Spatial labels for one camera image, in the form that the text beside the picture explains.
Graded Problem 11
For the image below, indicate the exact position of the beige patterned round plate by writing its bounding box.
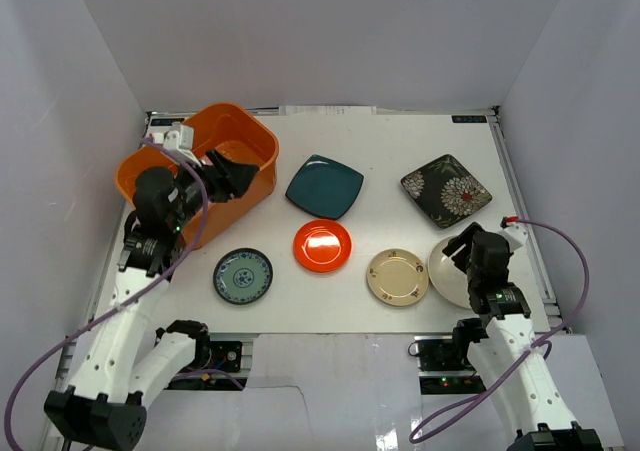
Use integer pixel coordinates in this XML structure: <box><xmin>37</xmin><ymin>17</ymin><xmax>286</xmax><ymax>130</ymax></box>
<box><xmin>366</xmin><ymin>248</ymin><xmax>429</xmax><ymax>307</ymax></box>

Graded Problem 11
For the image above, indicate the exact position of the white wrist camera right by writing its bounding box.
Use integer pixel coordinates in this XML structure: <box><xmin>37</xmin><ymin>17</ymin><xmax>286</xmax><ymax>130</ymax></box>
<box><xmin>498</xmin><ymin>216</ymin><xmax>528</xmax><ymax>253</ymax></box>

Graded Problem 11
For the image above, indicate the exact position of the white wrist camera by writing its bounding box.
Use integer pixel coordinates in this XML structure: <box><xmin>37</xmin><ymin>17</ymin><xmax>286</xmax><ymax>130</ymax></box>
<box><xmin>159</xmin><ymin>122</ymin><xmax>197</xmax><ymax>161</ymax></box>
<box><xmin>498</xmin><ymin>216</ymin><xmax>528</xmax><ymax>253</ymax></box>

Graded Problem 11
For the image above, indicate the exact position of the blue white patterned plate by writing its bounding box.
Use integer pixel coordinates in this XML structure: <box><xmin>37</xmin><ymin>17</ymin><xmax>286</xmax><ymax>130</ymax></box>
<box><xmin>212</xmin><ymin>248</ymin><xmax>274</xmax><ymax>306</ymax></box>

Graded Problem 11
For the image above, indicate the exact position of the orange plastic bin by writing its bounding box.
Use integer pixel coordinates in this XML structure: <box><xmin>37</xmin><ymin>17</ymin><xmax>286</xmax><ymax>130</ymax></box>
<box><xmin>114</xmin><ymin>101</ymin><xmax>280</xmax><ymax>251</ymax></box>

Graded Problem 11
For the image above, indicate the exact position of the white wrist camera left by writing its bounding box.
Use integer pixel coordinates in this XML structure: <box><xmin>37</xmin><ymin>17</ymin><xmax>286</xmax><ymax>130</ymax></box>
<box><xmin>159</xmin><ymin>122</ymin><xmax>197</xmax><ymax>161</ymax></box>

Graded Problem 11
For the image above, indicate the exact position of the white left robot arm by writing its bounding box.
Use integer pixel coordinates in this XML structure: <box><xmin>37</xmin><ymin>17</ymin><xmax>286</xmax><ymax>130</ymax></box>
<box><xmin>44</xmin><ymin>150</ymin><xmax>259</xmax><ymax>450</ymax></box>

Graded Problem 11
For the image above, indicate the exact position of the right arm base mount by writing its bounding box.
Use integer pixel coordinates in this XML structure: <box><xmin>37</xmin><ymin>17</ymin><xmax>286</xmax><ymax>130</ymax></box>
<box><xmin>407</xmin><ymin>337</ymin><xmax>485</xmax><ymax>396</ymax></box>

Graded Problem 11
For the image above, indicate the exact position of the black floral square plate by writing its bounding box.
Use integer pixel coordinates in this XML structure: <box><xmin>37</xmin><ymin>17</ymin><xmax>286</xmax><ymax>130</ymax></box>
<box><xmin>400</xmin><ymin>154</ymin><xmax>493</xmax><ymax>229</ymax></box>

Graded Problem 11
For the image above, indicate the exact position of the white round plate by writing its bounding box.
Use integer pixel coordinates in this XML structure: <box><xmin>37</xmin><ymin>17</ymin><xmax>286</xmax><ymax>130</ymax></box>
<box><xmin>427</xmin><ymin>237</ymin><xmax>471</xmax><ymax>310</ymax></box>

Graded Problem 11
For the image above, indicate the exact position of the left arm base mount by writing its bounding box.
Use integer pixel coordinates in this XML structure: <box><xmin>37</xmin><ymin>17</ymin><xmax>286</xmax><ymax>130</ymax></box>
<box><xmin>165</xmin><ymin>335</ymin><xmax>253</xmax><ymax>391</ymax></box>

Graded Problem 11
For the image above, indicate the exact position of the orange round plate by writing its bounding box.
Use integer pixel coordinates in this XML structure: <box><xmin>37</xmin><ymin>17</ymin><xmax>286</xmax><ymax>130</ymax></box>
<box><xmin>292</xmin><ymin>219</ymin><xmax>353</xmax><ymax>274</ymax></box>

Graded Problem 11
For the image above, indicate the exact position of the teal square plate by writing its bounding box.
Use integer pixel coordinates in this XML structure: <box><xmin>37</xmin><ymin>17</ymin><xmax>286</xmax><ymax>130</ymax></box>
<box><xmin>285</xmin><ymin>154</ymin><xmax>364</xmax><ymax>220</ymax></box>

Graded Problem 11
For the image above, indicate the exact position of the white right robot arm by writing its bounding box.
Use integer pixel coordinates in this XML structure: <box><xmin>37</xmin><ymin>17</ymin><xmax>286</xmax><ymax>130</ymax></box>
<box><xmin>443</xmin><ymin>218</ymin><xmax>602</xmax><ymax>450</ymax></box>

